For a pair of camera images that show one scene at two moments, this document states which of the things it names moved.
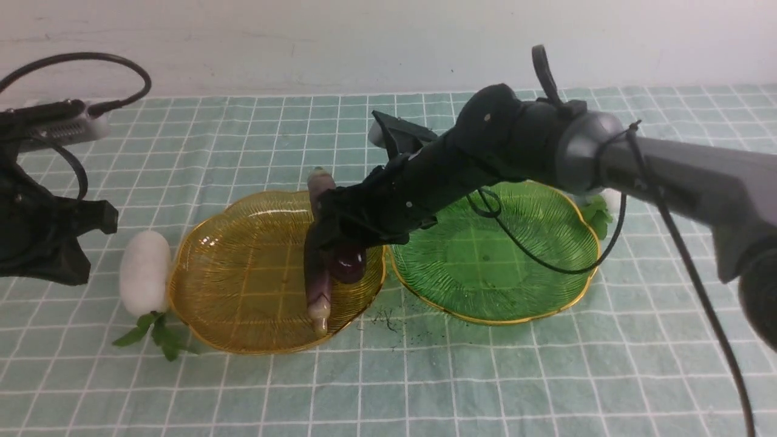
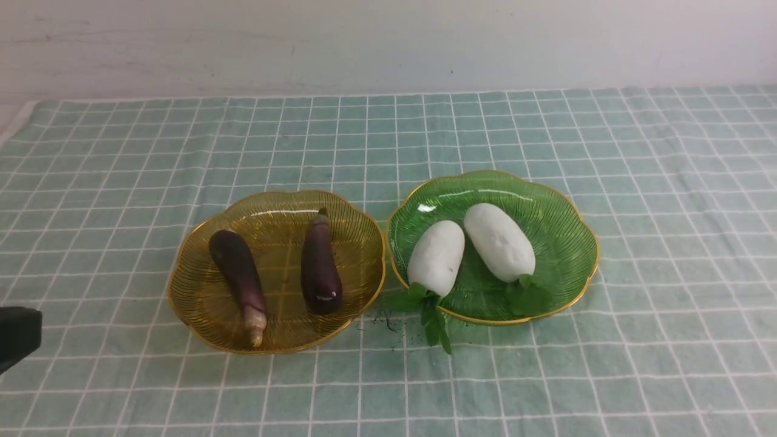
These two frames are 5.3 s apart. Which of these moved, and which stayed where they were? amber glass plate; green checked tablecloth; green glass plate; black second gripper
Moved: black second gripper
Stayed: green checked tablecloth; amber glass plate; green glass plate
